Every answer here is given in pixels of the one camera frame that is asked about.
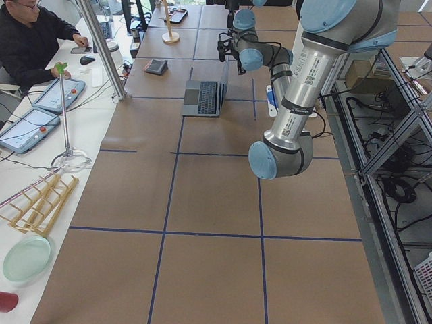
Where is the wooden mug tree stand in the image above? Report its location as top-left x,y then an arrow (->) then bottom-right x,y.
161,0 -> 180,44

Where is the black computer mouse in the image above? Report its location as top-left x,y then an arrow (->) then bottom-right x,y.
80,55 -> 95,66

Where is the seated person black jacket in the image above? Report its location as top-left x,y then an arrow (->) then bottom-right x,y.
1,1 -> 89,88

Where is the smartphone on desk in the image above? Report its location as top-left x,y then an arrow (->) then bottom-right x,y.
70,47 -> 92,55

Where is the grey laptop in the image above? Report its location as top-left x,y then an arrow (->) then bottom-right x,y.
182,61 -> 229,117

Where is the metal reacher stick green handle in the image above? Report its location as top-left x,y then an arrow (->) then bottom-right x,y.
51,63 -> 92,173

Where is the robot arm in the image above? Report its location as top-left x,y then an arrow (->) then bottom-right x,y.
218,1 -> 400,179
217,1 -> 294,103

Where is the pale green plate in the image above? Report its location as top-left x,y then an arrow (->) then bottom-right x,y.
3,236 -> 51,283

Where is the grey folded cloth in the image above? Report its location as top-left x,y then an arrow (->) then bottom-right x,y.
144,59 -> 168,76

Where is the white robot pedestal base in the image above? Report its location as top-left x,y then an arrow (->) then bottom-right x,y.
265,84 -> 318,118

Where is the teach pendant far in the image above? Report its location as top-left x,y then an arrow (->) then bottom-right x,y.
32,78 -> 86,114

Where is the white kettle pot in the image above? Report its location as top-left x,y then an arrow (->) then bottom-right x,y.
106,39 -> 123,66

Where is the wooden dish rack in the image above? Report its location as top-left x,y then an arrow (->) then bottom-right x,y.
1,174 -> 79,238

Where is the aluminium frame post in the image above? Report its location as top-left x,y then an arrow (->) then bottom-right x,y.
77,0 -> 126,101

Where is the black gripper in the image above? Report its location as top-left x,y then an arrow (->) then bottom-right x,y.
217,32 -> 236,62

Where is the teach pendant near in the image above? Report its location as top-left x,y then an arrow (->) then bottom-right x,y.
1,108 -> 60,154

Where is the white plastic basket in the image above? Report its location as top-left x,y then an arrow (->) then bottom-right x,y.
414,253 -> 432,303

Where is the red cylinder cup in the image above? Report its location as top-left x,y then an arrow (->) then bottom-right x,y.
0,291 -> 19,313

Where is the teach pendant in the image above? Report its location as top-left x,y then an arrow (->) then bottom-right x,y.
1,108 -> 60,154
32,78 -> 86,114

